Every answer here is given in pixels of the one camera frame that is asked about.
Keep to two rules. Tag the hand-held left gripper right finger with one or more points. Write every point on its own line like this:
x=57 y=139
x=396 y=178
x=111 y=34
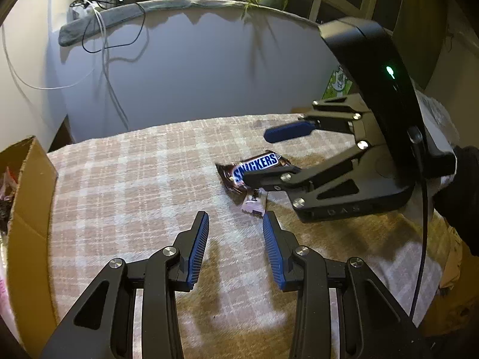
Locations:
x=273 y=255

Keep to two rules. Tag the cardboard box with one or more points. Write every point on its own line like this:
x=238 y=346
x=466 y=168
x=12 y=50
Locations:
x=32 y=213

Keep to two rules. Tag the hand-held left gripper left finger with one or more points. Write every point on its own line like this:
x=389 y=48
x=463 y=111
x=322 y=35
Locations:
x=196 y=251

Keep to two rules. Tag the white and purple snack packet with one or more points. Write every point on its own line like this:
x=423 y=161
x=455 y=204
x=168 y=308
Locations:
x=254 y=204

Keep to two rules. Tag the white charger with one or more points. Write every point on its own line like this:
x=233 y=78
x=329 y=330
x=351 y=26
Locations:
x=84 y=9

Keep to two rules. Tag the grey cloth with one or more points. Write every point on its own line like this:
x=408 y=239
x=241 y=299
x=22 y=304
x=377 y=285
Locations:
x=112 y=17

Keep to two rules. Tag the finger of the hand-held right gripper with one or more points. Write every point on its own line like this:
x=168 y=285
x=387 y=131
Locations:
x=269 y=181
x=288 y=131

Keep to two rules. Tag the person's right forearm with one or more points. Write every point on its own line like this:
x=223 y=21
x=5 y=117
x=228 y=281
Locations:
x=466 y=194

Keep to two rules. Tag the red and dark snack packet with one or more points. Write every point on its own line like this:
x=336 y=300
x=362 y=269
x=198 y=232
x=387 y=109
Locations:
x=8 y=187

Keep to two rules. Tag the yellow cloth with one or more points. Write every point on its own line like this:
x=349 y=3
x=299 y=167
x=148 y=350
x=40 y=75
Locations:
x=462 y=269

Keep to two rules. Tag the brown chocolate bar wrapper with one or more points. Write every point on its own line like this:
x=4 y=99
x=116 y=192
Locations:
x=258 y=164

